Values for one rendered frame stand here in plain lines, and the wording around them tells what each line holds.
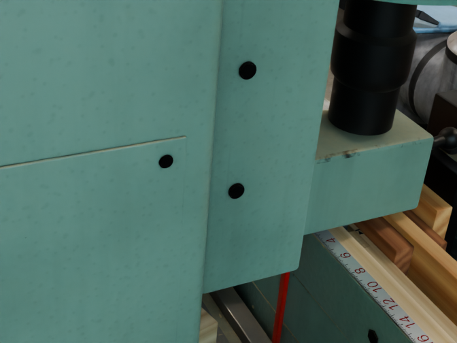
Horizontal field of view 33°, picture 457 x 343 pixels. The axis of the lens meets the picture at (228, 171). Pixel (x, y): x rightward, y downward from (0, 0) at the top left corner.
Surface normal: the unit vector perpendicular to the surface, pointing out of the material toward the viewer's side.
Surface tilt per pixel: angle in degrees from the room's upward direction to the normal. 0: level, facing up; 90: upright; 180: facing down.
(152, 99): 90
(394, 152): 90
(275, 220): 90
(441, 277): 90
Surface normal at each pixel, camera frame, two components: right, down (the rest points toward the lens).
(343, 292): -0.90, 0.18
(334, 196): 0.44, 0.50
